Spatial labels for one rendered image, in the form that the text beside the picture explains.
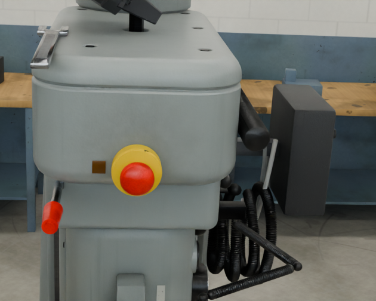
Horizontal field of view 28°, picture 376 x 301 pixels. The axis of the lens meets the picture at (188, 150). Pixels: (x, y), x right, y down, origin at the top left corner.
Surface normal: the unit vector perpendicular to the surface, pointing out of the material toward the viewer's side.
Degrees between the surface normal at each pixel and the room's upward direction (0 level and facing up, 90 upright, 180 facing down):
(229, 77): 81
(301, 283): 0
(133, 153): 90
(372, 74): 90
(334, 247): 0
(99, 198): 90
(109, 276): 90
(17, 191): 0
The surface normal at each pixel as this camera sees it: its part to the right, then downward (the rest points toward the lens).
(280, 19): 0.08, 0.32
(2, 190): 0.05, -0.95
